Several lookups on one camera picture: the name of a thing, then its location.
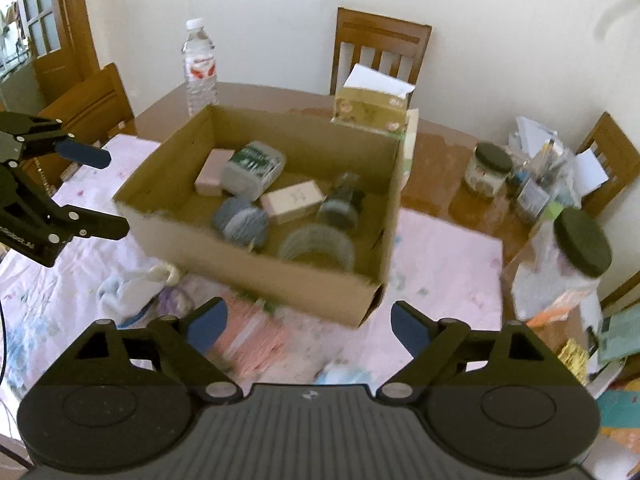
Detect wooden slatted chair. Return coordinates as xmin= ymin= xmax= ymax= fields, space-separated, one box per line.
xmin=575 ymin=111 xmax=640 ymax=218
xmin=330 ymin=7 xmax=433 ymax=96
xmin=600 ymin=270 xmax=640 ymax=313

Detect clear plastic cup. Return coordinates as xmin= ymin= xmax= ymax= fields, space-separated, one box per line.
xmin=316 ymin=172 xmax=366 ymax=233

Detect brown cardboard box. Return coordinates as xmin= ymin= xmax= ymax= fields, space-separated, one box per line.
xmin=112 ymin=104 xmax=406 ymax=330

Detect pink towel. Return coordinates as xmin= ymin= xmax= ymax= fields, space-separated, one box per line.
xmin=215 ymin=297 xmax=291 ymax=377

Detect wooden chair with gold chain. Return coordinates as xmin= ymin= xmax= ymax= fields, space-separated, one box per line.
xmin=35 ymin=62 xmax=137 ymax=181

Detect yellow and green bag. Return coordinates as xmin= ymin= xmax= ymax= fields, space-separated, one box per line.
xmin=597 ymin=387 xmax=640 ymax=443

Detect white bottle green label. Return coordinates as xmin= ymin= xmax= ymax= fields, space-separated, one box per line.
xmin=221 ymin=141 xmax=287 ymax=201

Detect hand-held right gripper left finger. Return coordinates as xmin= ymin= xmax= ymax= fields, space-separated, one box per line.
xmin=70 ymin=296 xmax=241 ymax=403

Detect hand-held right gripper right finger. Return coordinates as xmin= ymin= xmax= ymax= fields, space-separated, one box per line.
xmin=375 ymin=301 xmax=546 ymax=403

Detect large plastic jar black lid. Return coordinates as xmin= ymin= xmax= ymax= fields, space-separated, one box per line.
xmin=511 ymin=207 xmax=613 ymax=326

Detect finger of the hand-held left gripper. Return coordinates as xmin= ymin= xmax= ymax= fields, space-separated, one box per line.
xmin=0 ymin=111 xmax=112 ymax=170
xmin=35 ymin=202 xmax=131 ymax=247

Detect pink floral tablecloth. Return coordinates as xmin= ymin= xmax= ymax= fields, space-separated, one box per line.
xmin=0 ymin=132 xmax=503 ymax=411

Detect pink rectangular box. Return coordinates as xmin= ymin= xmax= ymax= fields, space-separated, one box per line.
xmin=194 ymin=149 xmax=236 ymax=197

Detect wooden door with glass panes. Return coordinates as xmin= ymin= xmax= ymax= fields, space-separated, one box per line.
xmin=0 ymin=0 xmax=103 ymax=93

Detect white paper sheets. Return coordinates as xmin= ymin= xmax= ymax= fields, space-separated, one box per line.
xmin=510 ymin=116 xmax=557 ymax=153
xmin=574 ymin=149 xmax=610 ymax=196

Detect brown wooden desktop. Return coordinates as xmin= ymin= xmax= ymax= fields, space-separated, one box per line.
xmin=132 ymin=81 xmax=640 ymax=441

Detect teal paper packet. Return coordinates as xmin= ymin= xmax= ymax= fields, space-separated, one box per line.
xmin=597 ymin=305 xmax=640 ymax=366

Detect clear tape roll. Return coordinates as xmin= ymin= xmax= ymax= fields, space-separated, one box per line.
xmin=277 ymin=225 xmax=357 ymax=275

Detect yellow tissue box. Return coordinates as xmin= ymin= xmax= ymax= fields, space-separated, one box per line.
xmin=330 ymin=63 xmax=418 ymax=137

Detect white sock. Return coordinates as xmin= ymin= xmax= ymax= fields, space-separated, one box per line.
xmin=97 ymin=265 xmax=180 ymax=321

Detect small beige box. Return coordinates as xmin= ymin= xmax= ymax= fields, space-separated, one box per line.
xmin=260 ymin=180 xmax=323 ymax=225

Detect clear plastic water bottle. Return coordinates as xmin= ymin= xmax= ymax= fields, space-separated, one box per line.
xmin=181 ymin=17 xmax=219 ymax=117

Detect group of small bottles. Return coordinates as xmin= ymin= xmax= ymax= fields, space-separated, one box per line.
xmin=507 ymin=135 xmax=583 ymax=226

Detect small glass jar black lid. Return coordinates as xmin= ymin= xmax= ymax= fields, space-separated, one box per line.
xmin=464 ymin=142 xmax=514 ymax=197

